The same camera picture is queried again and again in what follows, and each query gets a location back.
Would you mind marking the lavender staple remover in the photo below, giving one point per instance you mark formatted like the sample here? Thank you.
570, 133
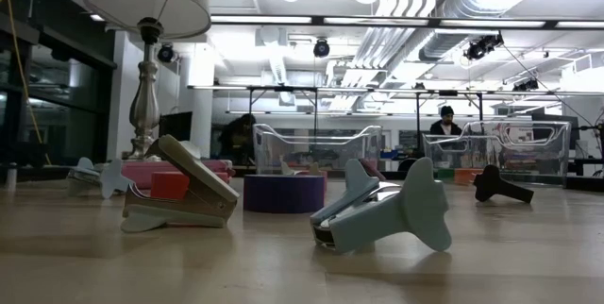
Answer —
373, 169

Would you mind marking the green tape roll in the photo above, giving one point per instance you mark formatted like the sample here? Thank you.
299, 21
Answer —
446, 174

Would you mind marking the orange tape roll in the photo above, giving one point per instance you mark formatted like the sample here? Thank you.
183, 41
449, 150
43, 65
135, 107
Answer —
464, 176

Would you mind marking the red tape roll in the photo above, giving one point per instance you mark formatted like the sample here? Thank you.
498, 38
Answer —
167, 185

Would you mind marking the black staple remover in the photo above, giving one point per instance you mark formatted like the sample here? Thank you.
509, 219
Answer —
493, 183

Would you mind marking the pale green staple remover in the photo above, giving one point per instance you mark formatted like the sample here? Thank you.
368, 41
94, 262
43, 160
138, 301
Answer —
207, 195

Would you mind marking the purple tape roll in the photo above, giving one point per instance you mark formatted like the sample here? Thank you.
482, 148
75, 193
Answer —
283, 195

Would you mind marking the light blue staple remover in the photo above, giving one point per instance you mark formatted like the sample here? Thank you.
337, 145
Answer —
391, 219

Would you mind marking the black ceiling spotlight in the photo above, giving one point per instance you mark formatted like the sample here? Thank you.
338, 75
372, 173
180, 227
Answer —
481, 46
321, 48
166, 53
526, 85

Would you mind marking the white shade silver table lamp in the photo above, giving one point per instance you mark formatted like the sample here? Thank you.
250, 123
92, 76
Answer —
146, 106

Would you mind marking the overhead light bar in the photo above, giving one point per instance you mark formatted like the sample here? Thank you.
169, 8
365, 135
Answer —
259, 19

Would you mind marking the person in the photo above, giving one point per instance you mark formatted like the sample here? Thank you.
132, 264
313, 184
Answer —
238, 139
446, 127

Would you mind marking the black monitor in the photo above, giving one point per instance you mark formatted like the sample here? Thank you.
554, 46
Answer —
575, 129
175, 127

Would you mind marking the clear plastic bin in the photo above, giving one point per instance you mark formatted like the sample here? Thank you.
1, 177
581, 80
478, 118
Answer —
542, 162
330, 153

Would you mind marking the silver ventilation duct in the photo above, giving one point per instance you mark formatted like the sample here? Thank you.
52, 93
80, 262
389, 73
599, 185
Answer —
472, 6

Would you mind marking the black workstation frame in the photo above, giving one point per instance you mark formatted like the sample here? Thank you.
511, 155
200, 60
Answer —
358, 90

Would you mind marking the black aluminium table frame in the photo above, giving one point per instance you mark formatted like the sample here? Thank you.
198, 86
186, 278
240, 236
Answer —
38, 172

